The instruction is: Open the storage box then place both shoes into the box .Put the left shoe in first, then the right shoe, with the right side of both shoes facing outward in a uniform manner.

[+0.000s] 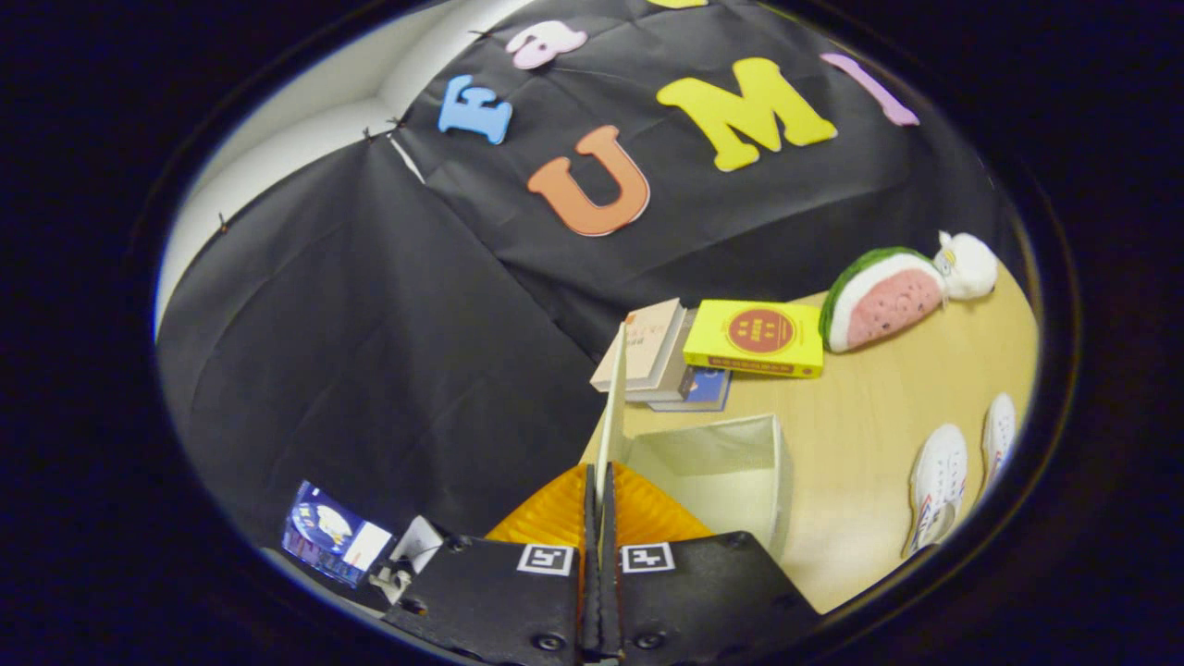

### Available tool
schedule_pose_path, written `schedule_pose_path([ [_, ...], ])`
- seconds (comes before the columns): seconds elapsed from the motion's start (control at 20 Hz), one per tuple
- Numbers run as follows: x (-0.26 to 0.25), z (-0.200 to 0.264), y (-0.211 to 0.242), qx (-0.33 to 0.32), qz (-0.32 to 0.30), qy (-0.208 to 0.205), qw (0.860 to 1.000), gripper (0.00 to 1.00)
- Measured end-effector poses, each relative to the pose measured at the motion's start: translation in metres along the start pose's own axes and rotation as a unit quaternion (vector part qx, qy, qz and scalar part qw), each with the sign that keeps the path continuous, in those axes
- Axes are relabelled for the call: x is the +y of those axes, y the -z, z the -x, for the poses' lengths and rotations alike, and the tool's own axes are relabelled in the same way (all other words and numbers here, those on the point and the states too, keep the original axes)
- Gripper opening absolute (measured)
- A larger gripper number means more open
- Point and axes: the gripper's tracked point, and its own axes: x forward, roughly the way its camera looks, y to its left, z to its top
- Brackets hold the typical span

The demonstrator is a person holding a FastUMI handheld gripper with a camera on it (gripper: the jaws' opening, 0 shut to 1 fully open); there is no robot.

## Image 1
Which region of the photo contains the white plush toy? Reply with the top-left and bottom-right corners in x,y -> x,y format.
934,231 -> 1000,302

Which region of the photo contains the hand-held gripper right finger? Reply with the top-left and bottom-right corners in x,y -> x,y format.
601,461 -> 821,666

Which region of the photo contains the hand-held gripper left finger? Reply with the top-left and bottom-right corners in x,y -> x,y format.
382,462 -> 602,666

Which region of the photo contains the yellow book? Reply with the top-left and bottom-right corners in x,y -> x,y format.
683,300 -> 825,379

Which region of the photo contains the watermelon plush toy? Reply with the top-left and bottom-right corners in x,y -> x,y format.
820,246 -> 947,354

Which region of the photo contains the blue book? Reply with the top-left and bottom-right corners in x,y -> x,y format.
647,365 -> 733,413

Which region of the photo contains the white canvas shoe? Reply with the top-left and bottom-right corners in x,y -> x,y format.
980,393 -> 1018,493
902,424 -> 969,559

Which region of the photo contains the beige fabric storage box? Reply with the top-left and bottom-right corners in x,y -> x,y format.
595,324 -> 795,562

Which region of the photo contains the blue printed carton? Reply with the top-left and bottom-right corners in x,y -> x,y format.
280,479 -> 395,589

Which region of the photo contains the white and black device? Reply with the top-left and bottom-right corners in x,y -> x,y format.
370,515 -> 446,605

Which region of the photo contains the beige book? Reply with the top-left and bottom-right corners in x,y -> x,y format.
590,298 -> 685,394

